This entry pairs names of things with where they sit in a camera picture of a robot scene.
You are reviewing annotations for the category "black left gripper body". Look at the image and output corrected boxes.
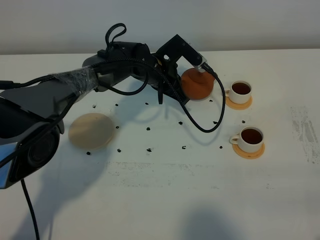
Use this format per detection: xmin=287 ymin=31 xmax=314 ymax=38
xmin=151 ymin=52 xmax=183 ymax=97

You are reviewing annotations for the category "brown clay teapot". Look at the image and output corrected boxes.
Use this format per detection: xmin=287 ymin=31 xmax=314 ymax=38
xmin=181 ymin=68 xmax=215 ymax=100

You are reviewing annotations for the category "orange round coaster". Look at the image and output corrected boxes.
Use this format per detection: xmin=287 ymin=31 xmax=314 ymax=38
xmin=225 ymin=96 xmax=253 ymax=111
xmin=232 ymin=143 xmax=265 ymax=160

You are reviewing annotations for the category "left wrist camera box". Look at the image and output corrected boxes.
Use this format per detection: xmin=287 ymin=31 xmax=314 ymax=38
xmin=155 ymin=34 xmax=207 ymax=73

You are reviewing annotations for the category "cream round teapot coaster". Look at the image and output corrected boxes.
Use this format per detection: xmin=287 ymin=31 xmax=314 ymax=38
xmin=68 ymin=113 xmax=116 ymax=151

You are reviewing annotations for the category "far white teacup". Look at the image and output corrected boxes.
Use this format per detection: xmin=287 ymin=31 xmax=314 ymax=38
xmin=224 ymin=80 xmax=252 ymax=105

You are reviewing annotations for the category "near orange round coaster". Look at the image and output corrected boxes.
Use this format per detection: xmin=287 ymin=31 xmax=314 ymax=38
xmin=232 ymin=143 xmax=265 ymax=160

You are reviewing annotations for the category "near white teacup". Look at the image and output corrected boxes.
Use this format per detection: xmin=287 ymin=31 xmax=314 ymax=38
xmin=229 ymin=126 xmax=264 ymax=153

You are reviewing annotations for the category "far orange round coaster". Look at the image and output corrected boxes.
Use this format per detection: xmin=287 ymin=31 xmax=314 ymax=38
xmin=225 ymin=96 xmax=253 ymax=111

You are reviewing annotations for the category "white teacup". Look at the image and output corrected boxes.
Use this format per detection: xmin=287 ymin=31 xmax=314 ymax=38
xmin=229 ymin=126 xmax=264 ymax=153
xmin=224 ymin=80 xmax=252 ymax=105

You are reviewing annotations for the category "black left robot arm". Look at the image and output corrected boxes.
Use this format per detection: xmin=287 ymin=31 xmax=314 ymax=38
xmin=0 ymin=41 xmax=189 ymax=189

